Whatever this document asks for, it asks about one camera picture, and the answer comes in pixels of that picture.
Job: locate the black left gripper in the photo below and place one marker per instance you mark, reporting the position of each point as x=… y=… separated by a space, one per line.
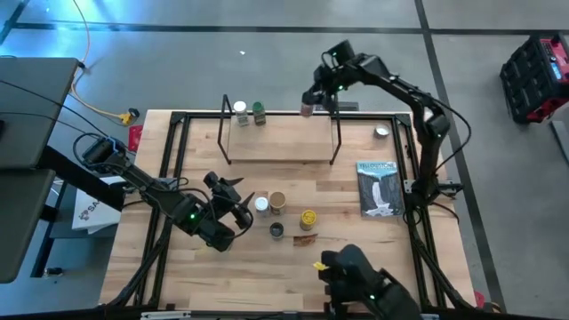
x=224 y=200

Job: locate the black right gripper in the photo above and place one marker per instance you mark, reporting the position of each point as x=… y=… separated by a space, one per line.
x=322 y=86

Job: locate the dark lid red spice jar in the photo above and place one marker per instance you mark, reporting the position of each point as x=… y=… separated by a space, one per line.
x=306 y=110

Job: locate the white lid bagel seasoning jar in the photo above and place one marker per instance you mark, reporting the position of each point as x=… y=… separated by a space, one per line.
x=261 y=205

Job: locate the tan lid spice jar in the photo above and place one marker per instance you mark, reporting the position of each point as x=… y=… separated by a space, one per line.
x=277 y=202

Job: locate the black lid spice jar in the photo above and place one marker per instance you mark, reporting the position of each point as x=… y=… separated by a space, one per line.
x=276 y=230

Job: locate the green lid spice jar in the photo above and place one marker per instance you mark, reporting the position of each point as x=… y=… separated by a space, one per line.
x=259 y=113

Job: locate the white lid spice jar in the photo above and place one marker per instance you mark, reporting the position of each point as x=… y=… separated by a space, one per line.
x=240 y=113

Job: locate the yellow lid spice jar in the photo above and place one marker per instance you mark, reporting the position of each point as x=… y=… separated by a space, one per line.
x=308 y=218

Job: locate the orange taco seasoning packet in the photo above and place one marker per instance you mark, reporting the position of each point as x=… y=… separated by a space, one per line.
x=305 y=240

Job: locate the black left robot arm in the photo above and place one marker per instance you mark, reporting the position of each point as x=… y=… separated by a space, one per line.
x=146 y=182

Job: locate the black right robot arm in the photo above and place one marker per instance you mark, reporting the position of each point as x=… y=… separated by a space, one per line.
x=400 y=86

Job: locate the dark floor outlet box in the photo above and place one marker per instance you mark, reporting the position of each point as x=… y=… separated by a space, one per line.
x=349 y=106

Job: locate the small round tin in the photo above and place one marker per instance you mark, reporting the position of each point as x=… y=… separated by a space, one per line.
x=381 y=131

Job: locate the Yellowstone waterfall book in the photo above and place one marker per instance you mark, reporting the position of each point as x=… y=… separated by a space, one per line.
x=380 y=191

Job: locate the white printed box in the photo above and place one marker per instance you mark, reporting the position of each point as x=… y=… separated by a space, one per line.
x=95 y=218

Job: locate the black diagonal beam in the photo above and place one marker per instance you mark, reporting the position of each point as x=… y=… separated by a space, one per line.
x=75 y=175

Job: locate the small black floor object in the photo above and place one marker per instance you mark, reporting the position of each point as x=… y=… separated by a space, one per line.
x=53 y=270

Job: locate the black red tool box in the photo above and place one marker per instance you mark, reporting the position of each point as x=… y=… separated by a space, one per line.
x=529 y=80

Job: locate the grey desk top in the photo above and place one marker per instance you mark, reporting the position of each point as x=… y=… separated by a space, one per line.
x=31 y=115
x=22 y=222

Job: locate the grey panel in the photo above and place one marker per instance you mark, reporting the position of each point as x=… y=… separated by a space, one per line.
x=561 y=140

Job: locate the wooden shelf black metal frame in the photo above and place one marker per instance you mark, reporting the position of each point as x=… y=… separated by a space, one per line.
x=280 y=142

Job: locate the black metal table frame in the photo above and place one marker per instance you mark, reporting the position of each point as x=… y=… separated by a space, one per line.
x=204 y=114

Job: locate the white bracket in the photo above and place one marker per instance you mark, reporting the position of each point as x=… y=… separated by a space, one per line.
x=165 y=315
x=429 y=316

